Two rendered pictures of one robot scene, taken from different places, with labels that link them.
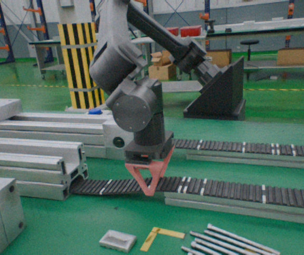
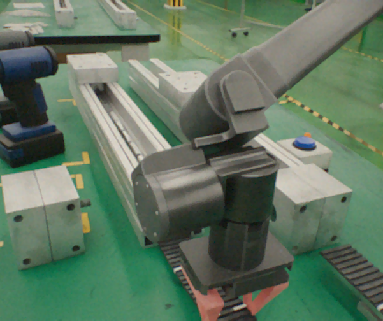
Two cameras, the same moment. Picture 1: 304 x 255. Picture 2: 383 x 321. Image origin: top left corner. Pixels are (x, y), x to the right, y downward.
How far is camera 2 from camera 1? 0.32 m
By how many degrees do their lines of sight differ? 43
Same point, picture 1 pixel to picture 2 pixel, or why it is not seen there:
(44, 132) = not seen: hidden behind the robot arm
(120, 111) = (139, 195)
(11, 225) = (60, 244)
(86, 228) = (112, 304)
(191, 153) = (368, 306)
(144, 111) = (156, 218)
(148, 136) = (216, 248)
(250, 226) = not seen: outside the picture
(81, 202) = (153, 265)
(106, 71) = (190, 116)
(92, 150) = not seen: hidden behind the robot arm
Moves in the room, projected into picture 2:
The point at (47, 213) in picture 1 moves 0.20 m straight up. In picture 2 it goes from (113, 252) to (105, 123)
